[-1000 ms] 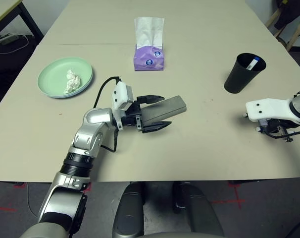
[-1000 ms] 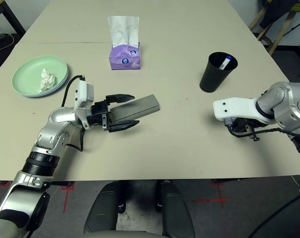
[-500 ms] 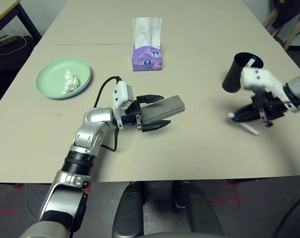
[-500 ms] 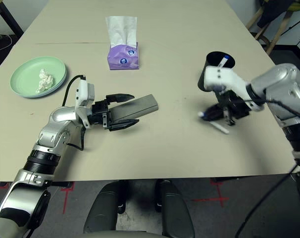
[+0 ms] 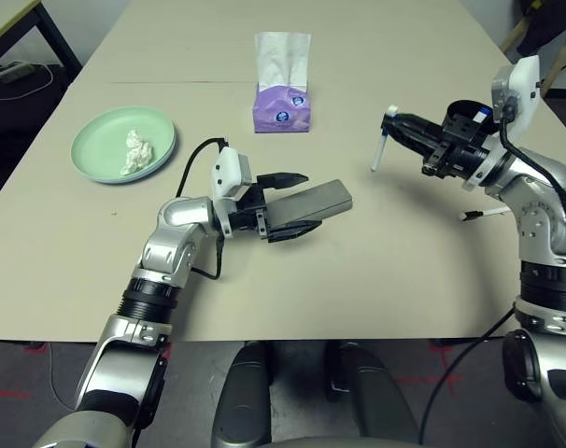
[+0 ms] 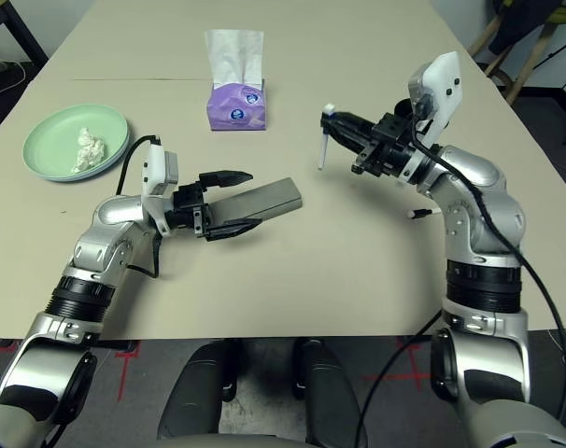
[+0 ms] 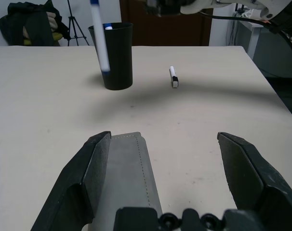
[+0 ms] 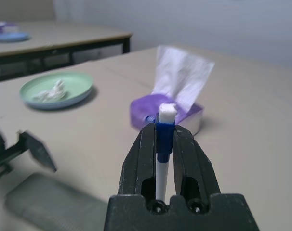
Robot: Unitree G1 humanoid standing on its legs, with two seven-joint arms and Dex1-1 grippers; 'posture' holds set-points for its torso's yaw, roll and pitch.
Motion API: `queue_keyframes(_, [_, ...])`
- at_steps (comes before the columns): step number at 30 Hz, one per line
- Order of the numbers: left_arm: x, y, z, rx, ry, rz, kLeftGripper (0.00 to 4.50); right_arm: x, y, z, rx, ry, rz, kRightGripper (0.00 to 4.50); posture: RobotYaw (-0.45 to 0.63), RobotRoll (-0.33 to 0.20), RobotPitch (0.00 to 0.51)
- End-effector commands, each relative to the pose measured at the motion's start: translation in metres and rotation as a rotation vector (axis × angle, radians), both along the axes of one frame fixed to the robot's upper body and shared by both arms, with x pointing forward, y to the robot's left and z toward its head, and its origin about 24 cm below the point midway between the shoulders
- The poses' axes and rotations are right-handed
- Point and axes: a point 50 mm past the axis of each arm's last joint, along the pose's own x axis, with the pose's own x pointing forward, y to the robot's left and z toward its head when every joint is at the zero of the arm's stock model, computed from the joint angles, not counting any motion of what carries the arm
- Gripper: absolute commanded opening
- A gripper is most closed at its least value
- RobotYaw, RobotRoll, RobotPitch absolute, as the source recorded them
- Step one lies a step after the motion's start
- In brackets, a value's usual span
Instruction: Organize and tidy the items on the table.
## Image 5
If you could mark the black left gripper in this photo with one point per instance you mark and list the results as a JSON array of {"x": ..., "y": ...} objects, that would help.
[{"x": 248, "y": 214}]

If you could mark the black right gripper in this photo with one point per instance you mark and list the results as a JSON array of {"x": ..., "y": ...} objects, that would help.
[{"x": 460, "y": 149}]

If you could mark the grey glasses case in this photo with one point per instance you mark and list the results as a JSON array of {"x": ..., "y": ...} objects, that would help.
[{"x": 311, "y": 203}]

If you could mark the white pen blue cap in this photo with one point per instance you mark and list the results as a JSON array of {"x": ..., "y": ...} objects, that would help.
[
  {"x": 378, "y": 154},
  {"x": 482, "y": 116}
]

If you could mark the white pen black cap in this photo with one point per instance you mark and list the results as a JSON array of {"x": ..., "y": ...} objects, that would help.
[{"x": 491, "y": 214}]

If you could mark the light green plate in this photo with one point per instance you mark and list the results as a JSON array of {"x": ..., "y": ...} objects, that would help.
[{"x": 101, "y": 140}]

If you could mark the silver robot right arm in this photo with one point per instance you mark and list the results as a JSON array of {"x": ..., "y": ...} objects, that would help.
[{"x": 540, "y": 205}]

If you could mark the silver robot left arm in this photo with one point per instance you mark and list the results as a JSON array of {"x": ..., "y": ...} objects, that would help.
[{"x": 166, "y": 247}]

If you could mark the black plastic cup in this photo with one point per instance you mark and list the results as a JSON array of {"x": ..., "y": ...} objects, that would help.
[{"x": 460, "y": 108}]

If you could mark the purple tissue pack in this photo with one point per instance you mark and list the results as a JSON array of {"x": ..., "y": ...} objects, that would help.
[{"x": 280, "y": 114}]

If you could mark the white upright tissue sheet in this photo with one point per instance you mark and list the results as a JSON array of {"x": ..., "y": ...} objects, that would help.
[{"x": 283, "y": 58}]

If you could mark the wooden stool green seat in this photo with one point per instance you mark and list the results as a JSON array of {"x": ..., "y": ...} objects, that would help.
[{"x": 561, "y": 60}]

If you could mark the dark jacket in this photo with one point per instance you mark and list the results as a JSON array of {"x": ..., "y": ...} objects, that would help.
[{"x": 549, "y": 28}]

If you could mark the grey robot left leg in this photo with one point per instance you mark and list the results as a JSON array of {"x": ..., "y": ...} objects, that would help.
[{"x": 243, "y": 396}]

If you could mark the grey robot leg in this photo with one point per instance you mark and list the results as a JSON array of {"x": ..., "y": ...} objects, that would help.
[
  {"x": 369, "y": 396},
  {"x": 243, "y": 396}
]

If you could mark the grey robot right leg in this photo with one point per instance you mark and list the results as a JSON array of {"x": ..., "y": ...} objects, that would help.
[{"x": 369, "y": 396}]

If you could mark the black table foot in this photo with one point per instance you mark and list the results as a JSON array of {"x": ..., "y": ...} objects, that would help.
[{"x": 465, "y": 341}]

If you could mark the grey power strip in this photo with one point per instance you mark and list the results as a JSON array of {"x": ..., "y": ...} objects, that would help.
[{"x": 14, "y": 71}]

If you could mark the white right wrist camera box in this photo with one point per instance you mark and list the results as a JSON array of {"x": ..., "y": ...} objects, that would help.
[{"x": 521, "y": 88}]

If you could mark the beige side table black frame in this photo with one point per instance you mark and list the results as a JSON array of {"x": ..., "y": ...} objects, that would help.
[{"x": 7, "y": 18}]

